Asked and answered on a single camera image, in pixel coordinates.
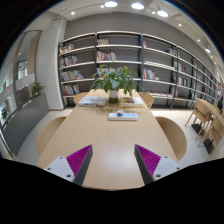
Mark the left near wooden chair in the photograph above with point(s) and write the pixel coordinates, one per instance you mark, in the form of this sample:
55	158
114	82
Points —
47	132

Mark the small plant by window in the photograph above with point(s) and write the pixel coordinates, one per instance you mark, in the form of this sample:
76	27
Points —
36	89

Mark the green potted plant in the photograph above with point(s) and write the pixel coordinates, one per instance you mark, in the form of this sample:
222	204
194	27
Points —
111	80

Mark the small charger plug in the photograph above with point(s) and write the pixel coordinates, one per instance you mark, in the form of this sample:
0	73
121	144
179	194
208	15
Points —
120	113

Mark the right near wooden chair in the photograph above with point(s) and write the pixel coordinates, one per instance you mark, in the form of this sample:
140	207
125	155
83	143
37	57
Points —
175	136

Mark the yellow cover book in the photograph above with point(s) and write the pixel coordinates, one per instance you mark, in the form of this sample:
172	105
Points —
131	102

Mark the left far wooden chair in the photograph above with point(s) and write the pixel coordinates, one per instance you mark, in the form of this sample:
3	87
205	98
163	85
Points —
79	96

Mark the wooden side chair right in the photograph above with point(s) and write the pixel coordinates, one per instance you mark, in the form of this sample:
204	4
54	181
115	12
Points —
213	132

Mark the white power strip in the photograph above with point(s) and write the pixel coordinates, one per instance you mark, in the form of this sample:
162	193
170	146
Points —
124	116

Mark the large grey bookshelf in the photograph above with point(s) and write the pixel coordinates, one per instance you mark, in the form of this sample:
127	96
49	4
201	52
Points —
175	77

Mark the large wooden table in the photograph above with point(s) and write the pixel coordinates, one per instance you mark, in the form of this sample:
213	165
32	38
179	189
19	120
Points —
113	165

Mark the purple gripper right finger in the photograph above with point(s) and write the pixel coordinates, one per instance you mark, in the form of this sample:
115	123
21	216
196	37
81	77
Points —
152	166

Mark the white open book stack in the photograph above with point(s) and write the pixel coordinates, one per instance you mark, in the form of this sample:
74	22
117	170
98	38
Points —
92	101

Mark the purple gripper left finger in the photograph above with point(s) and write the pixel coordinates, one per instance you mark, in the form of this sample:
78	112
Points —
73	167

